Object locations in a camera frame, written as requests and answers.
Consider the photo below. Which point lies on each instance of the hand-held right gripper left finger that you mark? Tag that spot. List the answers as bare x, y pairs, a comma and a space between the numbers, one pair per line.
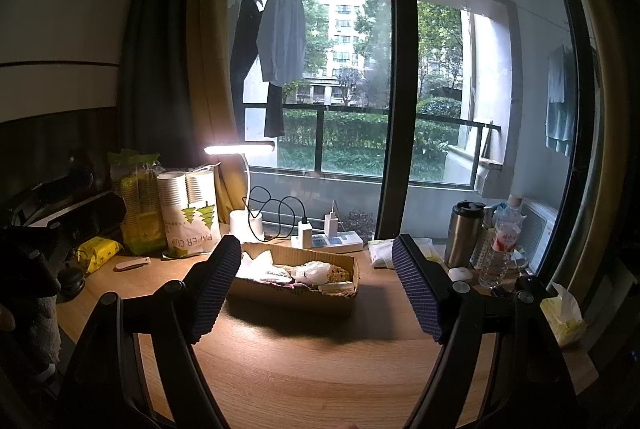
217, 289

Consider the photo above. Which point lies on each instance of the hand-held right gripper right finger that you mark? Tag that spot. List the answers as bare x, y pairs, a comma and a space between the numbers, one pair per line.
417, 289

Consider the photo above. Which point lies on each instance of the cardboard box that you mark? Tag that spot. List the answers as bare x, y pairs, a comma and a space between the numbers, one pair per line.
290, 304

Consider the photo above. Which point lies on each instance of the olive gold soft packet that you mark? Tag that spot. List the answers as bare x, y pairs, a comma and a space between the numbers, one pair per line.
339, 272

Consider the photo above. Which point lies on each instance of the clear plastic bag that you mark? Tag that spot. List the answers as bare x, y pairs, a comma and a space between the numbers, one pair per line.
312, 271

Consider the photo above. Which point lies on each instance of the person's left forearm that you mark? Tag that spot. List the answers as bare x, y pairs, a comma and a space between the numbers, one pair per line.
40, 334

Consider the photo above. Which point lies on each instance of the beige flat soft piece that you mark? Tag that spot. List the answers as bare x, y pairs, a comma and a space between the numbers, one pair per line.
340, 288

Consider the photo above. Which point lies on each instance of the white paper packets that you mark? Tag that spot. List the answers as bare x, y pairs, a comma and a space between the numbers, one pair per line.
432, 251

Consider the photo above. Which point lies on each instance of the white earbuds case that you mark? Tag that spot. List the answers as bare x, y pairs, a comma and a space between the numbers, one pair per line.
460, 274

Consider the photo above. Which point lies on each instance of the white packet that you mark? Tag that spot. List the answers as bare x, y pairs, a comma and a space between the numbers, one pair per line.
381, 254

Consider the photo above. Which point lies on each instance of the yellow wipes pack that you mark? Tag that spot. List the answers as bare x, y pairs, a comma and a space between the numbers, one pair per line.
97, 254

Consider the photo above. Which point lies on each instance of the black round object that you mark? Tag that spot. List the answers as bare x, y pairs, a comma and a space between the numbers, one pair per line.
71, 284

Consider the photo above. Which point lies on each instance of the white paper cup package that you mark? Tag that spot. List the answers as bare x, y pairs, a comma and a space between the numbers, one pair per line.
192, 229

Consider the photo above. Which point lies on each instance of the steel tumbler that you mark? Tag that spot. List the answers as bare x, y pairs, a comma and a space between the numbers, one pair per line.
462, 239

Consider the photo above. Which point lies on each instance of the white desk lamp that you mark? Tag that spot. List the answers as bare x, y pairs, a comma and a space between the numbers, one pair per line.
247, 226

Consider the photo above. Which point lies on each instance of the black keys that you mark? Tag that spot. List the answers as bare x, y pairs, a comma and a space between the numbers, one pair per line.
502, 291

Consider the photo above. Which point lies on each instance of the white power strip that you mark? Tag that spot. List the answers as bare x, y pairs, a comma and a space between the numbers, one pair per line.
345, 241

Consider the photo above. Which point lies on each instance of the clear water bottle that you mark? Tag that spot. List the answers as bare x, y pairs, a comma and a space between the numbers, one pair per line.
500, 254

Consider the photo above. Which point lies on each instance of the green paper cup package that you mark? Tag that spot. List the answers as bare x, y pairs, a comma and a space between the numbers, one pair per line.
135, 229

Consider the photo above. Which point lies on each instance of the white plug charger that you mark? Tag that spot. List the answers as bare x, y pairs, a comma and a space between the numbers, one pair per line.
304, 235

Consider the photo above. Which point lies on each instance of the white tall charger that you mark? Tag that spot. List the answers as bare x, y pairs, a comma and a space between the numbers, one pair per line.
331, 224

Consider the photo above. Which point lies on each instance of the white air conditioner unit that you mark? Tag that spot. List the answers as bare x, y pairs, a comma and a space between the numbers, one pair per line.
540, 229

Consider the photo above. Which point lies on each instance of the yellow tissue pack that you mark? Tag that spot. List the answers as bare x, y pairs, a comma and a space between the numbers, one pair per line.
565, 321

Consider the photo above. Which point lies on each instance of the black balcony railing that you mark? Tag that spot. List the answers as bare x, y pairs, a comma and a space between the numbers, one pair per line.
320, 139

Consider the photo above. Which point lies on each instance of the hanging dark trousers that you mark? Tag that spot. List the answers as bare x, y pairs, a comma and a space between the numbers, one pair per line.
274, 109

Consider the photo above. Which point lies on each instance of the dark grey curtain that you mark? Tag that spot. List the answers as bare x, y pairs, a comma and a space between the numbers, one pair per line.
155, 59

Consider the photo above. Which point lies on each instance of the yellow curtain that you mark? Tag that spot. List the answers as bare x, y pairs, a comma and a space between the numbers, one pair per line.
615, 109
210, 59

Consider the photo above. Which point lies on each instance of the hanging light blue garment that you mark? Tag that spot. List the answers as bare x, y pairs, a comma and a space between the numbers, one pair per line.
560, 104

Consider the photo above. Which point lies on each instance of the hanging black garment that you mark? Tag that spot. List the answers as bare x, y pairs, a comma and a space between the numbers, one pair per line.
245, 44

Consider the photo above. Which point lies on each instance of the hanging grey shirt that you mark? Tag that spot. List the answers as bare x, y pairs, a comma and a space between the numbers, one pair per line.
280, 39

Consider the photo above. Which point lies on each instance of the black window frame post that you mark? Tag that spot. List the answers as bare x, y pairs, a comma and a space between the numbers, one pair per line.
397, 59

